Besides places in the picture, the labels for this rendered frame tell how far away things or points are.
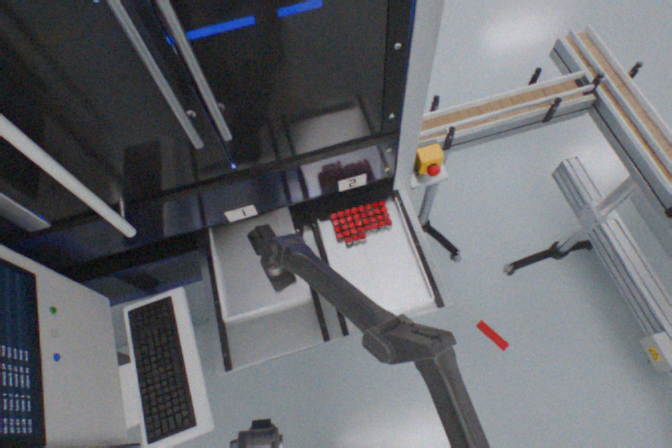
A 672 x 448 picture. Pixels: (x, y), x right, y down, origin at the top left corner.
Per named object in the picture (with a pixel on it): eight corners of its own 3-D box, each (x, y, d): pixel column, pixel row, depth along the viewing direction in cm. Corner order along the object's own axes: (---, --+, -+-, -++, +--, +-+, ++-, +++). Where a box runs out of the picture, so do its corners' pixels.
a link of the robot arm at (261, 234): (274, 252, 104) (303, 245, 109) (254, 214, 108) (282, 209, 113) (256, 278, 111) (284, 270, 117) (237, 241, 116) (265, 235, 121)
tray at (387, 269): (318, 222, 142) (317, 218, 139) (395, 201, 143) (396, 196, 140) (346, 325, 127) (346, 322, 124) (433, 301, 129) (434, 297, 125)
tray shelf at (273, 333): (196, 228, 146) (194, 226, 144) (397, 172, 150) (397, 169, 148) (218, 376, 125) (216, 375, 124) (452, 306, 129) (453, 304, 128)
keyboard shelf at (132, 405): (101, 317, 144) (96, 315, 141) (185, 287, 146) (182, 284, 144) (119, 467, 125) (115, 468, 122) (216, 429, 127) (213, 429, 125)
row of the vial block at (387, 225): (335, 238, 139) (335, 232, 135) (390, 224, 140) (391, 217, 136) (337, 244, 138) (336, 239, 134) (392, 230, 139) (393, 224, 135)
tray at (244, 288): (209, 222, 145) (205, 217, 141) (286, 200, 146) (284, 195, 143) (226, 322, 130) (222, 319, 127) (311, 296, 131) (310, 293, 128)
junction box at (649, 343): (637, 339, 161) (652, 334, 152) (650, 335, 161) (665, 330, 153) (657, 373, 155) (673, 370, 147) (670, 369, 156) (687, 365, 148)
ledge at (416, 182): (397, 156, 153) (397, 153, 151) (433, 146, 153) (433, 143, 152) (411, 190, 147) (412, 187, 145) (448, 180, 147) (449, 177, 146)
